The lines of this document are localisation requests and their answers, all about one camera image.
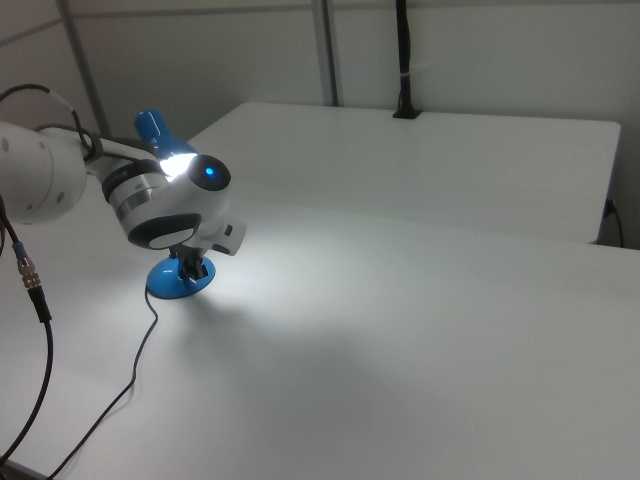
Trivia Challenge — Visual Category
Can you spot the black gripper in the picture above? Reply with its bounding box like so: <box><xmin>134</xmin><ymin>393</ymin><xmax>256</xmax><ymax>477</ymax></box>
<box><xmin>171</xmin><ymin>245</ymin><xmax>210</xmax><ymax>281</ymax></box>

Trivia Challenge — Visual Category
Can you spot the blue desk lamp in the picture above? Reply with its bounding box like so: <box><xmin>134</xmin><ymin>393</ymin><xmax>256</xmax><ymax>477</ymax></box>
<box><xmin>134</xmin><ymin>109</ymin><xmax>218</xmax><ymax>302</ymax></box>

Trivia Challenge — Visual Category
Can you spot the black lamp power cable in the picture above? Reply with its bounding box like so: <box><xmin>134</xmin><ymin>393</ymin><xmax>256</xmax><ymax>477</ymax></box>
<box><xmin>46</xmin><ymin>286</ymin><xmax>161</xmax><ymax>480</ymax></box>

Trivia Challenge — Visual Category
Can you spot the cable with metal connector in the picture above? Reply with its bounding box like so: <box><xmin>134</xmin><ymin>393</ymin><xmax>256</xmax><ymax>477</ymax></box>
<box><xmin>0</xmin><ymin>193</ymin><xmax>55</xmax><ymax>464</ymax></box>

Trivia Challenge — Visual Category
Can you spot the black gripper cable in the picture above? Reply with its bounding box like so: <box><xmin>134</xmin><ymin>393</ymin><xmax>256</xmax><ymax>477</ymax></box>
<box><xmin>0</xmin><ymin>83</ymin><xmax>104</xmax><ymax>164</ymax></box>

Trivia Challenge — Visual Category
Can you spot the black clamped camera pole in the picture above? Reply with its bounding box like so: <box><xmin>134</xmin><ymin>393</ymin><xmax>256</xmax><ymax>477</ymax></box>
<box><xmin>391</xmin><ymin>0</ymin><xmax>424</xmax><ymax>121</ymax></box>

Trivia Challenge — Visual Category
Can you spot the black cable behind table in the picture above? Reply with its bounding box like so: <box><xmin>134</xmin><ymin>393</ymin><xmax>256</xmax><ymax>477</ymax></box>
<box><xmin>605</xmin><ymin>198</ymin><xmax>626</xmax><ymax>248</ymax></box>

